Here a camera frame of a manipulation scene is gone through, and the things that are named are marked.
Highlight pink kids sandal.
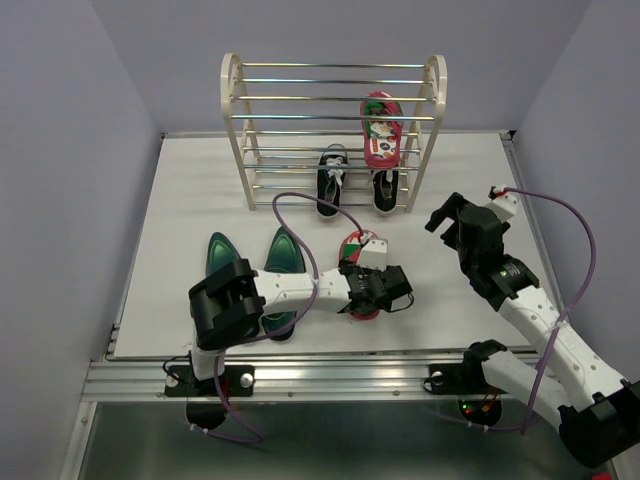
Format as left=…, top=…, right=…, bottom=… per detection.
left=360, top=91, right=404, bottom=170
left=338, top=230, right=380, bottom=321

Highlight black sneaker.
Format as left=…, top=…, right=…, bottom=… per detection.
left=372, top=170, right=399, bottom=215
left=316, top=143, right=349, bottom=220

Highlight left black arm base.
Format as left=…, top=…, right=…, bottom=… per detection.
left=162, top=363, right=255, bottom=431

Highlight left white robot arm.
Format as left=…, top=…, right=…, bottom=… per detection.
left=187, top=259, right=413, bottom=394

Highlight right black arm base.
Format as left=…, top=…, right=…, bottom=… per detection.
left=421, top=363, right=519, bottom=433

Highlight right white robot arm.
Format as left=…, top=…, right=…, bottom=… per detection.
left=423, top=187, right=639, bottom=468

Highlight cream and chrome shoe shelf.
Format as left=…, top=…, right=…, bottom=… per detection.
left=220, top=53, right=448, bottom=212

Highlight right green loafer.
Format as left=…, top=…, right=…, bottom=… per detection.
left=261, top=227, right=306, bottom=334

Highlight green loafer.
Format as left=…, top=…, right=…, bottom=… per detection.
left=205, top=232, right=240, bottom=277
left=261, top=227, right=306, bottom=334

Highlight left green loafer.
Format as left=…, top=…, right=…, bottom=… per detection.
left=205, top=232, right=240, bottom=277

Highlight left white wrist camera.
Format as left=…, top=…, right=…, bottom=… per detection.
left=356, top=238, right=388, bottom=271

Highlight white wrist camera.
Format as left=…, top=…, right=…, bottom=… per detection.
left=485, top=185, right=519, bottom=223
left=356, top=238, right=388, bottom=271

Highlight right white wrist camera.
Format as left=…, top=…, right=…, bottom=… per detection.
left=485, top=185, right=519, bottom=223

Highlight aluminium mounting rail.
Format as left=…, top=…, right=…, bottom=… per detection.
left=81, top=352, right=462, bottom=404

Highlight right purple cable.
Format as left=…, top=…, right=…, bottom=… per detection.
left=429, top=185, right=597, bottom=436

